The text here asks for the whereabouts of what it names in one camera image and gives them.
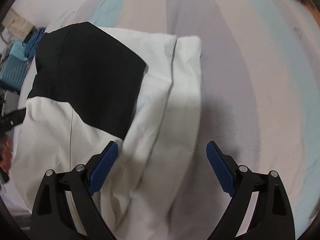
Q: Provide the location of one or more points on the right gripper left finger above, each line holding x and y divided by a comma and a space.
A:
51, 216

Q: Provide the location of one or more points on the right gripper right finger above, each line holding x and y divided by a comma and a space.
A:
259, 207

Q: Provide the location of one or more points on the black and white jacket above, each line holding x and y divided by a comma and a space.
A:
97, 85

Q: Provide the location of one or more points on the person's left hand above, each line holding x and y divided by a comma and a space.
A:
6, 154

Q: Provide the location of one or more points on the grey hard suitcase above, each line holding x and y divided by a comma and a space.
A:
9, 101

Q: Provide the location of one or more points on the teal hard suitcase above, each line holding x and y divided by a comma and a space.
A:
14, 66

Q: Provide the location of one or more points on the blue crumpled garment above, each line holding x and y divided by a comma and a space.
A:
32, 43

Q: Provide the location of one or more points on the striped pastel bed mattress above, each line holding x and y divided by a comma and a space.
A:
259, 98

